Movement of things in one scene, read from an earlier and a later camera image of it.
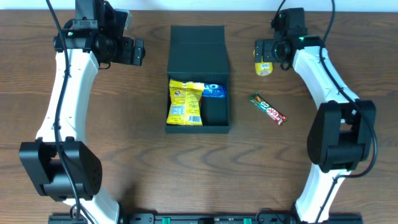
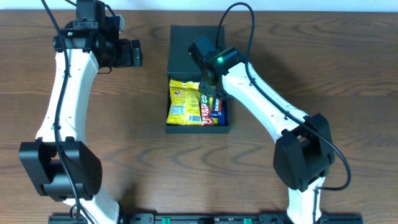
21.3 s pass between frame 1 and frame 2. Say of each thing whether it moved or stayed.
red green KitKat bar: moved
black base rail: stayed
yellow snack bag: stayed
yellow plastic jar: moved
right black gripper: moved
